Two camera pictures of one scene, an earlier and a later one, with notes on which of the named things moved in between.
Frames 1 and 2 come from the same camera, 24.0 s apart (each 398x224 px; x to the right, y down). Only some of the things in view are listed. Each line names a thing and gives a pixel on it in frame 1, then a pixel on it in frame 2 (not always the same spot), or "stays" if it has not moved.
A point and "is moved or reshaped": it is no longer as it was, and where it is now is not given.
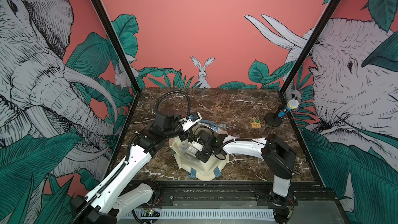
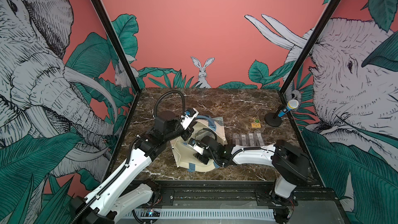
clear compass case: x=184 y=148 is moved or reshaped
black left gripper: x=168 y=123 stays
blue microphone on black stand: x=273 y=119 stays
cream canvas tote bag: x=185 y=154 is moved or reshaped
